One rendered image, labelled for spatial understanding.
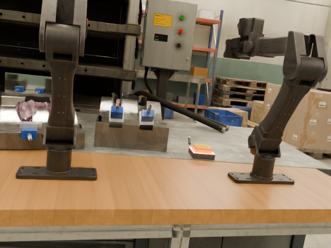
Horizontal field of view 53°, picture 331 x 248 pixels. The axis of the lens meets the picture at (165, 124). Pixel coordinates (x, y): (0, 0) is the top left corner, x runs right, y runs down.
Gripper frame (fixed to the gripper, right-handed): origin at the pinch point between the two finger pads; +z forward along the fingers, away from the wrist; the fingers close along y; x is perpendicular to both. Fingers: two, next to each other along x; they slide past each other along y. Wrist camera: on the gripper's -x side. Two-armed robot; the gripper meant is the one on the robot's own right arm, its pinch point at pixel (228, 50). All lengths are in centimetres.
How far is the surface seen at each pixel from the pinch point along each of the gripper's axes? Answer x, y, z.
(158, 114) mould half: 29.3, 22.9, 11.4
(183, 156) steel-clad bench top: 39.8, 19.1, -16.7
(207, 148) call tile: 36.1, 10.8, -17.6
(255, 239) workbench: 73, -15, -15
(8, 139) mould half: 36, 76, -17
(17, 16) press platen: -10, 91, 75
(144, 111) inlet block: 25.5, 33.7, -12.3
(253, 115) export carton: 77, -266, 452
